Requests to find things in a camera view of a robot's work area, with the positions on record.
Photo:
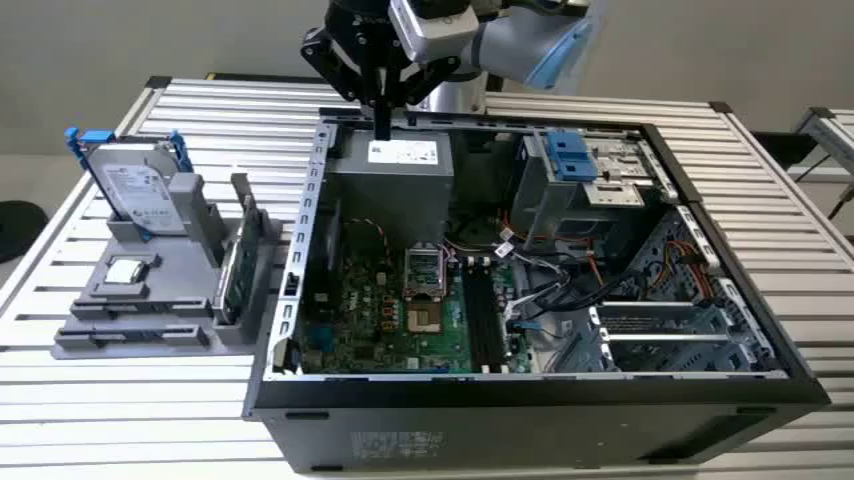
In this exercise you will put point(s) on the RAM stick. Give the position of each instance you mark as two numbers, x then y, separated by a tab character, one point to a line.
134	336
137	306

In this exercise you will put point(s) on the green graphics card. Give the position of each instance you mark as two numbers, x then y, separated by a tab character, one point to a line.
241	265

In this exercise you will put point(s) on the black RAM slot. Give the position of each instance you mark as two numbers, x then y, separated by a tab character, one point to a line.
490	320
482	320
473	320

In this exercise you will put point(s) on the blue expansion slot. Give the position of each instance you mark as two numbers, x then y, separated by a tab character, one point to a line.
437	371

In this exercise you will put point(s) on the grey power supply unit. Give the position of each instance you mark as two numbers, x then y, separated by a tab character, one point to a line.
394	200

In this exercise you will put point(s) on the hard disk in blue carrier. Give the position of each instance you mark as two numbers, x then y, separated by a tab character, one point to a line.
134	185

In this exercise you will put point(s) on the silver perforated disk bay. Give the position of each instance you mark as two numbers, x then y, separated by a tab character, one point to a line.
668	337

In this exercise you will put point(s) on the black block beside table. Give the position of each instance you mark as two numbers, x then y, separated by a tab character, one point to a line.
788	147

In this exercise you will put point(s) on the green Dell motherboard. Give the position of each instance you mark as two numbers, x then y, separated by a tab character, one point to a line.
361	320

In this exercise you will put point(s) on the metal slat side table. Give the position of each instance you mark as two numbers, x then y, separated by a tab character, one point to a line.
835	130

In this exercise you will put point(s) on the CPU socket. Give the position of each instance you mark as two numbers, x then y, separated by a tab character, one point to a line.
425	320

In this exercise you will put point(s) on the grey parts rack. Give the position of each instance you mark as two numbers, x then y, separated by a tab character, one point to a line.
174	280

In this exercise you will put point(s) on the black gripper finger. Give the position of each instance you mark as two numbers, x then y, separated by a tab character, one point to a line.
330	60
428	75

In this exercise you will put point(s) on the black open PC case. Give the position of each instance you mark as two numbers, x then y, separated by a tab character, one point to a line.
468	435

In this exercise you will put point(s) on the silver optical drive bay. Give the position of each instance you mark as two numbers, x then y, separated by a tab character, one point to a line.
561	210

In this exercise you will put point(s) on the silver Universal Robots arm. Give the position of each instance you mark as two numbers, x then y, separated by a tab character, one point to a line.
508	35

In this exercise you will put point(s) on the silver CPU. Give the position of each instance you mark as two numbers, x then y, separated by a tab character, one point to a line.
127	272

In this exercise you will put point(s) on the blue plastic drive latch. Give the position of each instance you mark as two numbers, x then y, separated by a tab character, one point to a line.
568	155

